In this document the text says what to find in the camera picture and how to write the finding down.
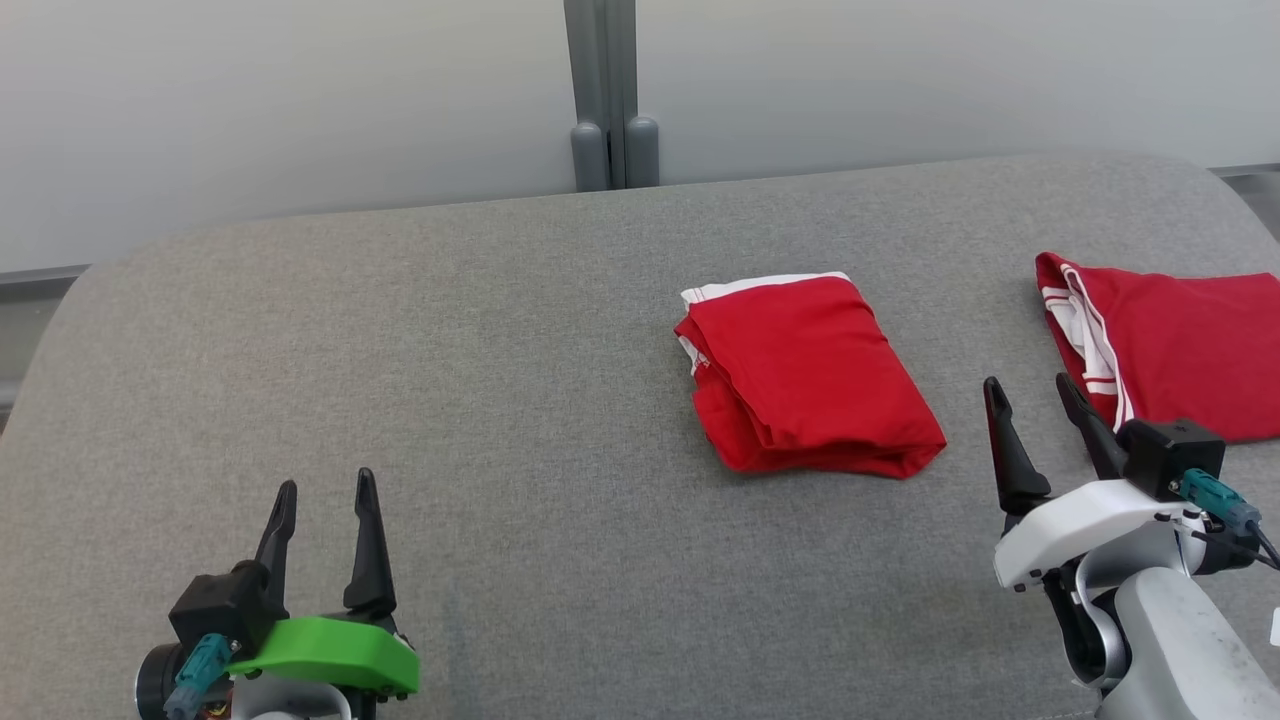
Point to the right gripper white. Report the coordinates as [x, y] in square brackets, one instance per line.
[1070, 530]

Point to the red Bulls jersey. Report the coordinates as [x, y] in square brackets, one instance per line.
[810, 380]

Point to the right camera teal connector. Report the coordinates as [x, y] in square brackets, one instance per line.
[1215, 495]

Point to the red white-striped shorts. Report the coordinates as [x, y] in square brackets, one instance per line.
[1190, 340]

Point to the camera teal connector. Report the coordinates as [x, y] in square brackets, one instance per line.
[1215, 495]
[200, 670]

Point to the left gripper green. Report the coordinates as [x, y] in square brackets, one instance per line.
[330, 655]

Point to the grey wall post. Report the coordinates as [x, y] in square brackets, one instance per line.
[605, 80]

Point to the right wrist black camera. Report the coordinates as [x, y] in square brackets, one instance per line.
[1170, 455]

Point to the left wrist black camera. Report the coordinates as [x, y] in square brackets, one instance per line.
[215, 605]

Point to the wrist black camera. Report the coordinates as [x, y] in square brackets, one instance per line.
[215, 605]
[1170, 455]

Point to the left camera teal connector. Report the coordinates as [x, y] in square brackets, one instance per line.
[200, 670]

